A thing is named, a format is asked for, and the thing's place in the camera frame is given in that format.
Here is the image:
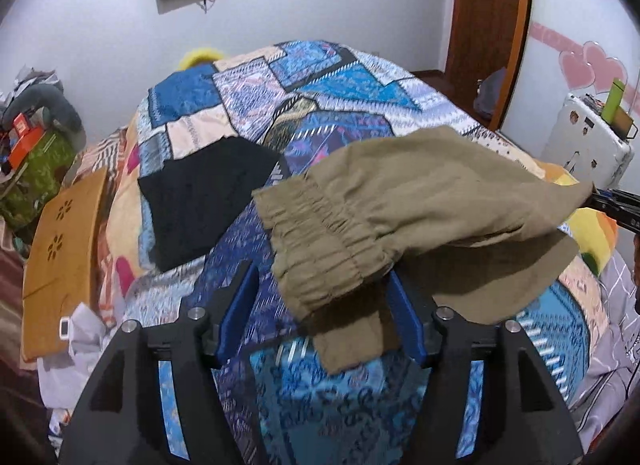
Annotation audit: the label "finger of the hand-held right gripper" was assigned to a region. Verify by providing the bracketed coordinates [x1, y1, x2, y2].
[585, 185, 640, 212]
[607, 206, 640, 235]

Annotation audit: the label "pink heart sticker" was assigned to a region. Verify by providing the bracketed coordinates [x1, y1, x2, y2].
[559, 41, 628, 90]

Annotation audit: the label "olive pants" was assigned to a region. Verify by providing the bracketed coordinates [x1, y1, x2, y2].
[251, 126, 596, 375]

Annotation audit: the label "yellow plush toy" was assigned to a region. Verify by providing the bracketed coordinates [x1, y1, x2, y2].
[180, 47, 231, 70]

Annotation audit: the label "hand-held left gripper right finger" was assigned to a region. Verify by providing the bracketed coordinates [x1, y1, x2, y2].
[387, 270, 586, 465]

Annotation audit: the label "green bottle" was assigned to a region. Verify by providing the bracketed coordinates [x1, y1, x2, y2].
[601, 79, 626, 124]

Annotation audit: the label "grey clothes pile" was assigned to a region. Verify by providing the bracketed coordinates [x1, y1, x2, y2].
[10, 67, 63, 96]

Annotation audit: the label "white plastic bag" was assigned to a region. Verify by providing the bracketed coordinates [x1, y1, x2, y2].
[37, 302, 118, 426]

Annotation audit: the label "wooden door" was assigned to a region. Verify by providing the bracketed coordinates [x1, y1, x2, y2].
[445, 0, 535, 132]

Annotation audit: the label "grey cushion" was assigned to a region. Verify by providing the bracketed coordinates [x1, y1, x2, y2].
[2, 82, 83, 133]

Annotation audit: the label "white wardrobe sliding door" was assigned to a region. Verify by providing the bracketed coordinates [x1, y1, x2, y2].
[500, 0, 640, 186]

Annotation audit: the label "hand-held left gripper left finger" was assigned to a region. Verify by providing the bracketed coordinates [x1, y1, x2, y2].
[59, 260, 268, 465]

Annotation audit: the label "black folded garment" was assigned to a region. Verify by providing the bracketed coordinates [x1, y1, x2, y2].
[137, 137, 281, 272]

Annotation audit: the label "patchwork blanket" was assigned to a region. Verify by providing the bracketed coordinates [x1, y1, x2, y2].
[47, 40, 621, 465]

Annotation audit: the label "orange striped sheet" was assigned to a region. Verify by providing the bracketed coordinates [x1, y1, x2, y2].
[75, 127, 132, 326]

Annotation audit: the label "orange box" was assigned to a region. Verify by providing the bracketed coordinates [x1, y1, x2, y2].
[9, 114, 45, 166]

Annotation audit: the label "yellow orange plush pillow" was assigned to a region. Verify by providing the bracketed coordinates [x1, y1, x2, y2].
[545, 160, 621, 276]

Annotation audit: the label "grey checked bedsheet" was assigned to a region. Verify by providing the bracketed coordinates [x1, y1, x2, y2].
[570, 245, 640, 431]

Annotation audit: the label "green storage bin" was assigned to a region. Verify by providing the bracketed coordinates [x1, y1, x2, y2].
[0, 130, 76, 230]

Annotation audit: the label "white suitcase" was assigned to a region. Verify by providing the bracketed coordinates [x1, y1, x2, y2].
[542, 92, 636, 190]

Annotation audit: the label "wooden lap board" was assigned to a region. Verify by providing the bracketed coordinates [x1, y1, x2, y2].
[21, 167, 110, 362]

